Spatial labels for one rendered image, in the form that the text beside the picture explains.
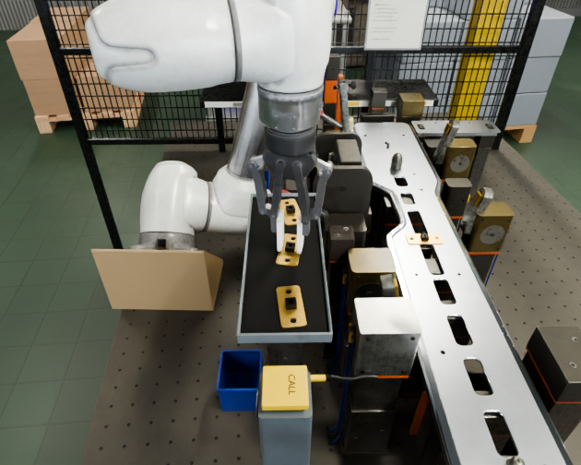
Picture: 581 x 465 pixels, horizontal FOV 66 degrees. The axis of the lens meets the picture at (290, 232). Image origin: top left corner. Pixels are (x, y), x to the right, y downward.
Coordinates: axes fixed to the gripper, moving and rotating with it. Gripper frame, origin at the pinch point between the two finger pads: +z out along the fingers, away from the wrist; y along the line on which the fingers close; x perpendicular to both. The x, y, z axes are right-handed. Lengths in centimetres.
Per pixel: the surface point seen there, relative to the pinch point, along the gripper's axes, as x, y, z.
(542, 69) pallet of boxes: 298, 136, 61
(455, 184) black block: 56, 38, 21
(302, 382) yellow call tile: -25.9, 6.0, 4.1
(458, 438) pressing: -21.0, 30.0, 20.1
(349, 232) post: 14.5, 9.8, 10.1
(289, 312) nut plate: -14.5, 2.3, 3.8
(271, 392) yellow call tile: -28.0, 2.4, 4.1
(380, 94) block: 100, 15, 13
